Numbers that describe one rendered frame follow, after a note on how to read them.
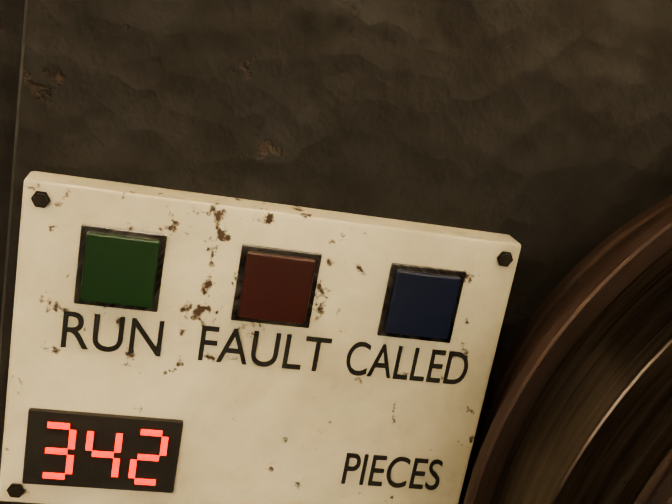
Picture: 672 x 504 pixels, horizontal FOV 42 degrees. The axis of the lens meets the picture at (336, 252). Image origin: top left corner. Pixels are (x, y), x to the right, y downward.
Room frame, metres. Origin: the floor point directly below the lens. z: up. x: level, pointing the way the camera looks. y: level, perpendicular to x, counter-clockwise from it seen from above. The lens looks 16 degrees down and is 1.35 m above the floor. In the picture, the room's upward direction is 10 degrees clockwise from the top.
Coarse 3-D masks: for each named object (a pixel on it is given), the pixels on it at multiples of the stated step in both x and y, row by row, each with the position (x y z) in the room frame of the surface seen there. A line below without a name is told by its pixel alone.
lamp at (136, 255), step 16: (96, 240) 0.41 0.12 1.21; (112, 240) 0.41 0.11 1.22; (128, 240) 0.41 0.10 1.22; (144, 240) 0.41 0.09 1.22; (96, 256) 0.41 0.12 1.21; (112, 256) 0.41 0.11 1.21; (128, 256) 0.41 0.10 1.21; (144, 256) 0.41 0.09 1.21; (96, 272) 0.41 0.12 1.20; (112, 272) 0.41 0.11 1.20; (128, 272) 0.41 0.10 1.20; (144, 272) 0.41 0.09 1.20; (96, 288) 0.41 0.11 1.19; (112, 288) 0.41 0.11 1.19; (128, 288) 0.41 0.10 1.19; (144, 288) 0.41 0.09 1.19; (128, 304) 0.41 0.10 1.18; (144, 304) 0.41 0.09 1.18
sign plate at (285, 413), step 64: (64, 192) 0.41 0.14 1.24; (128, 192) 0.42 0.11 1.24; (192, 192) 0.44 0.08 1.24; (64, 256) 0.41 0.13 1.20; (192, 256) 0.42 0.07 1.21; (320, 256) 0.43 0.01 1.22; (384, 256) 0.44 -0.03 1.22; (448, 256) 0.45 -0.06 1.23; (512, 256) 0.46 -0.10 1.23; (64, 320) 0.41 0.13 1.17; (128, 320) 0.42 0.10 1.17; (192, 320) 0.42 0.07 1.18; (256, 320) 0.43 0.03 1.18; (320, 320) 0.44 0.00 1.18; (384, 320) 0.44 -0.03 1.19; (64, 384) 0.41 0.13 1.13; (128, 384) 0.42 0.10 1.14; (192, 384) 0.42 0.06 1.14; (256, 384) 0.43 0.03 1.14; (320, 384) 0.44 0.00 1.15; (384, 384) 0.45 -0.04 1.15; (448, 384) 0.45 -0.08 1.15; (128, 448) 0.42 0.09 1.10; (192, 448) 0.43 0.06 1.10; (256, 448) 0.43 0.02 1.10; (320, 448) 0.44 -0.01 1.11; (384, 448) 0.45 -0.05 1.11; (448, 448) 0.46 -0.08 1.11
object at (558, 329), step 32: (640, 224) 0.49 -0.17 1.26; (608, 256) 0.47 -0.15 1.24; (640, 256) 0.40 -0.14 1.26; (576, 288) 0.47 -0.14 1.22; (608, 288) 0.40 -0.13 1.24; (544, 320) 0.47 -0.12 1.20; (576, 320) 0.39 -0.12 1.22; (512, 352) 0.48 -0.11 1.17; (544, 352) 0.39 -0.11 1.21; (512, 384) 0.40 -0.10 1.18; (544, 384) 0.39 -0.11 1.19; (512, 416) 0.39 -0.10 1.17; (480, 448) 0.47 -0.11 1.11; (480, 480) 0.39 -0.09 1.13
